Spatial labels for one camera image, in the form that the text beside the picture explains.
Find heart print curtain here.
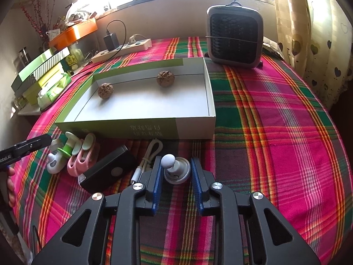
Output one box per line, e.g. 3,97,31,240
272,0,353,108

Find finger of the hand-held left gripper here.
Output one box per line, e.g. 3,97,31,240
12,134,53,158

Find white plastic bag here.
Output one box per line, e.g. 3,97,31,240
65,0,97,23

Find black power bank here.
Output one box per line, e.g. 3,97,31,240
79,145,137,194

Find grey fan heater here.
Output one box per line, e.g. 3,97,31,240
206,4,265,69

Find white plug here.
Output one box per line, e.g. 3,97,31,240
128,34,146,45

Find cream power strip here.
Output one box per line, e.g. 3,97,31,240
91,38,153,64

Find short white cable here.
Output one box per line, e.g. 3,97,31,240
131,139,163,184

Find green and white cardboard box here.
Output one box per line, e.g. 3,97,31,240
54,57,216,140

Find white knob suction hook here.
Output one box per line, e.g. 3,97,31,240
161,154,191,185

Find black charger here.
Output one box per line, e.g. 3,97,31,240
103,33,120,51

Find green and white suction holder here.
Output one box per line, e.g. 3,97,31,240
56,132,83,161

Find white and grey gadget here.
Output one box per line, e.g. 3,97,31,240
46,153,64,174

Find metal can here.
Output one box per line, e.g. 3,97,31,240
18,47,31,67

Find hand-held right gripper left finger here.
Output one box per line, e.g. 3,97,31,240
31,156,163,265

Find yellow-green jar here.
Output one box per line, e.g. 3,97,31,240
68,48,84,67

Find person's left hand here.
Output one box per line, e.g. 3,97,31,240
7,168,16,208

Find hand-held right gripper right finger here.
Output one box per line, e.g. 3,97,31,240
190,157,322,265

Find brown walnut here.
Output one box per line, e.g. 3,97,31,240
99,83,114,100
157,71,175,87

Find yellow-green boxes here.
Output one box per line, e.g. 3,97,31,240
22,63,64,105

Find beige pillow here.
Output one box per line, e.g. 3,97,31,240
262,37,284,60

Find orange box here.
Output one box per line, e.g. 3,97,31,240
48,19,98,49

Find red berry branches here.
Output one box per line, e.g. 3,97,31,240
21,0,60,40

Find black charger cable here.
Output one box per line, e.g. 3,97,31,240
106,20,127,51

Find pink plaid blanket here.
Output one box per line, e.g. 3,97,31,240
12,37,346,265

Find green tissue pack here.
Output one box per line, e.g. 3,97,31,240
37,72,72,110

